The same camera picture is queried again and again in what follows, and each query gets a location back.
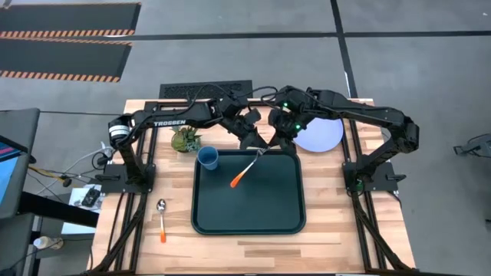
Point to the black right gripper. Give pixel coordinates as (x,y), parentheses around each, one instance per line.
(285,122)

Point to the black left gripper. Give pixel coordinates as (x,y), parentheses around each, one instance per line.
(241,126)

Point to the lavender round plate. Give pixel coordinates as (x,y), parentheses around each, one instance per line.
(322,138)

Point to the blue plastic cup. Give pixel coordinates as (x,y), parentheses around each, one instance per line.
(208,157)

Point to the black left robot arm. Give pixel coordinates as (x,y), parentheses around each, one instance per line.
(172,117)

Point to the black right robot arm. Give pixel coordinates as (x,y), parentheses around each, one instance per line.
(364,111)

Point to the dark green plastic tray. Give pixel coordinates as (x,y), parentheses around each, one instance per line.
(249,199)

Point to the small potted succulent plant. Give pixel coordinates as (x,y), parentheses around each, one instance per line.
(186,140)

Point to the black floor vent grille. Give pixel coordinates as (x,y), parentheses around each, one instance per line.
(172,91)

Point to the small black controller device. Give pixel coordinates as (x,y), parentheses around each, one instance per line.
(91,197)

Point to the black floor stand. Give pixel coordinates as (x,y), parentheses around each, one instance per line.
(475,145)

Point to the white paper sheet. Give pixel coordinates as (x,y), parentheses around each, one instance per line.
(78,228)

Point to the black mat with hazard stripe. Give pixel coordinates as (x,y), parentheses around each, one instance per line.
(61,57)
(69,17)

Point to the clear plastic bottle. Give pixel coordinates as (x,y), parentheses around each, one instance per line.
(46,242)

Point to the computer monitor blue screen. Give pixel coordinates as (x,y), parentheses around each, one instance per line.
(5,172)

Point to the black aluminium extrusion frame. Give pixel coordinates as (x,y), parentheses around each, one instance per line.
(147,230)

